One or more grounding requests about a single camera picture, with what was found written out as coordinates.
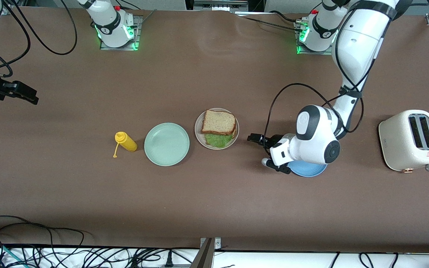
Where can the beige plate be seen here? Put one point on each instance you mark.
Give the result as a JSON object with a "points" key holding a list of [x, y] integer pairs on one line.
{"points": [[199, 139]]}

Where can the black power plug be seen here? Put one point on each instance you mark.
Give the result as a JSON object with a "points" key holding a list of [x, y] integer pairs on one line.
{"points": [[169, 260]]}

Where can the green lettuce leaf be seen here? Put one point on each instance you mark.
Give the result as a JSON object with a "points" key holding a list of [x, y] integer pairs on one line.
{"points": [[218, 140]]}

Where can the yellow mustard squeeze bottle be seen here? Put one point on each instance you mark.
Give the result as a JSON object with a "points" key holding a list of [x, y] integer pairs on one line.
{"points": [[127, 141]]}

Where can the cream white toaster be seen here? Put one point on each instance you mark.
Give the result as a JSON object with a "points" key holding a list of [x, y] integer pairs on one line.
{"points": [[397, 145]]}

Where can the grey metal bracket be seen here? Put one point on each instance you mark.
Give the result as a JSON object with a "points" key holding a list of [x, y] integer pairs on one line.
{"points": [[207, 257]]}

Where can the blue plate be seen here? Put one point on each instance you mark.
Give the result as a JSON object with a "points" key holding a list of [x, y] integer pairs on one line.
{"points": [[311, 171]]}

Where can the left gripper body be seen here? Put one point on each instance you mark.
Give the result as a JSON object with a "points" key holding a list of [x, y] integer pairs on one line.
{"points": [[267, 140]]}

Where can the mint green plate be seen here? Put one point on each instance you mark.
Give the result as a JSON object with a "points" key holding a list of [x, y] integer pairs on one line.
{"points": [[167, 144]]}

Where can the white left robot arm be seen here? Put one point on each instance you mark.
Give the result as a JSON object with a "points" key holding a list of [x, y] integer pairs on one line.
{"points": [[359, 41]]}

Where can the black and silver device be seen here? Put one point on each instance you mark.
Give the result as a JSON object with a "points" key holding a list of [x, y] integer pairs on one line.
{"points": [[220, 5]]}

